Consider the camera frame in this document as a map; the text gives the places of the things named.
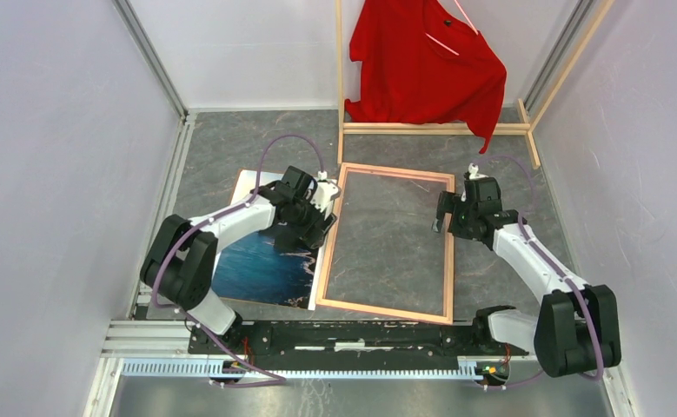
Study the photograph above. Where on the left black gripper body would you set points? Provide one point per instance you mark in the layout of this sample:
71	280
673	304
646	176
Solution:
306	214

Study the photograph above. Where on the coastal landscape photo board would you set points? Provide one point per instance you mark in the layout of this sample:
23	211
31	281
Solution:
254	269

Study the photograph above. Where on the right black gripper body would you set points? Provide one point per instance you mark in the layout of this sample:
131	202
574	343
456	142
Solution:
474	213

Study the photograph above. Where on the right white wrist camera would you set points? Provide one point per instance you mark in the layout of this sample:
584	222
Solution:
473	172

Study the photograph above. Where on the white slotted cable duct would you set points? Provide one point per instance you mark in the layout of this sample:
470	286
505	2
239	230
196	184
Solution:
222	369

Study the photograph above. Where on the pink wooden picture frame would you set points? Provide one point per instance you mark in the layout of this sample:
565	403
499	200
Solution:
450	259

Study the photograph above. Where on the aluminium rail frame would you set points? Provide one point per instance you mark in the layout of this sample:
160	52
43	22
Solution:
162	342

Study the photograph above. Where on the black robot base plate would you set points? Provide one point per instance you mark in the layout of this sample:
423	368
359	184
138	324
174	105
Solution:
361	345

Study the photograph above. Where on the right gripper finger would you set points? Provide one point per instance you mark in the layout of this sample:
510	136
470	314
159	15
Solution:
443	207
459	224

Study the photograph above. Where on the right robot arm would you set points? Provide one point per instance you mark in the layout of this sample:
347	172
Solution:
576	330

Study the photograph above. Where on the pink clothes hanger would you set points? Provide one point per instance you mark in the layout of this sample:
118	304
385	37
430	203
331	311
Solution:
448	26

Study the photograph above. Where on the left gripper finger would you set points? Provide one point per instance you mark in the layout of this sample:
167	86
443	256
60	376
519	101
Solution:
325	225
312	238

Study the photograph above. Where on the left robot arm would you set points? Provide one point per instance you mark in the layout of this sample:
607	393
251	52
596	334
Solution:
180	265

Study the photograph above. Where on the wooden clothes rack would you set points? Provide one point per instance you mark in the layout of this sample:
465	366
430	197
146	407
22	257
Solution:
530	110

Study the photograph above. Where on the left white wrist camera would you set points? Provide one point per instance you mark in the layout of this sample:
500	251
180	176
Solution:
326	192

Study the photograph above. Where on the red t-shirt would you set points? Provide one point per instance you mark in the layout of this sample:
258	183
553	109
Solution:
404	78

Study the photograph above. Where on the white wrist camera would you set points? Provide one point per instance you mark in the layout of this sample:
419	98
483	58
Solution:
326	192
473	172

